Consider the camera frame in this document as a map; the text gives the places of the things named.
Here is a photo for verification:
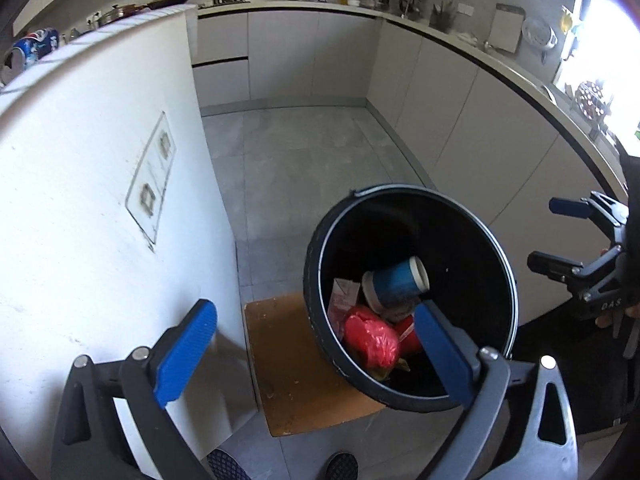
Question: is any person's right hand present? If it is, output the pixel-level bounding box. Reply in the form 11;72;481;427
594;244;640;331

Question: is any black lidded wok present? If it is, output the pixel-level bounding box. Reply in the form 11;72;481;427
96;4;144;28

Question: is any red plastic bag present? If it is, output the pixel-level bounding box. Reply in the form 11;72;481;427
343;306;400;371

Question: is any white colander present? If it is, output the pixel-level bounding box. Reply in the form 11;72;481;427
521;16;558;51

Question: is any red paper cup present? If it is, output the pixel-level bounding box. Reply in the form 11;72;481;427
394;314;422;356

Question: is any black trash bin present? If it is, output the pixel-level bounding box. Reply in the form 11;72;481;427
303;184;518;413

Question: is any blue paper cup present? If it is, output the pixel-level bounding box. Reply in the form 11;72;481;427
361;256;431;314

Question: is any utensil holder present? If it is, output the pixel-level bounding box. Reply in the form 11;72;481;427
430;0;458;34

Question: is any gas stove top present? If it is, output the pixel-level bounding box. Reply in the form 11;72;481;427
198;0;248;9

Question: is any blue Pepsi can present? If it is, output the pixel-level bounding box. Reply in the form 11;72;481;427
1;27;60;86

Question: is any white cutting board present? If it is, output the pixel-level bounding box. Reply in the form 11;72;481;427
487;3;526;53

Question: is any yellow cloth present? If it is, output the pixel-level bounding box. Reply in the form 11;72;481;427
367;358;411;382

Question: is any black frying pan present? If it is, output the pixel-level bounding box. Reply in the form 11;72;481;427
145;0;189;10

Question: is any brown cardboard mat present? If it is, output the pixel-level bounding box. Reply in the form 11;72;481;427
243;292;383;438

